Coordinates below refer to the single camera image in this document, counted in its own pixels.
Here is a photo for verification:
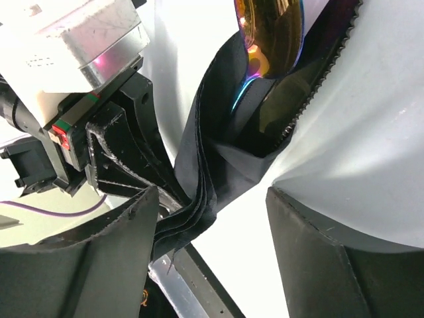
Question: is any black paper napkin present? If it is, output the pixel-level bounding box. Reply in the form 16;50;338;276
151;32;291;260

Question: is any iridescent spoon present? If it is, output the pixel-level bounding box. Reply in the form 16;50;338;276
231;0;305;111

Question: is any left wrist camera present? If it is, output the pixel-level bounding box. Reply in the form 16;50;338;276
1;1;150;125

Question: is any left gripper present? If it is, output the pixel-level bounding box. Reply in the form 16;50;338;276
1;71;186;211

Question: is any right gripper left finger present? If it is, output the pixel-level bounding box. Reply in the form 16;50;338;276
1;187;159;317

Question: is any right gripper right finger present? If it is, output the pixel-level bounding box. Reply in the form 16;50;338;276
266;187;423;317

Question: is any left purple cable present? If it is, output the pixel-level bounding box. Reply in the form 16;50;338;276
0;193;109;218

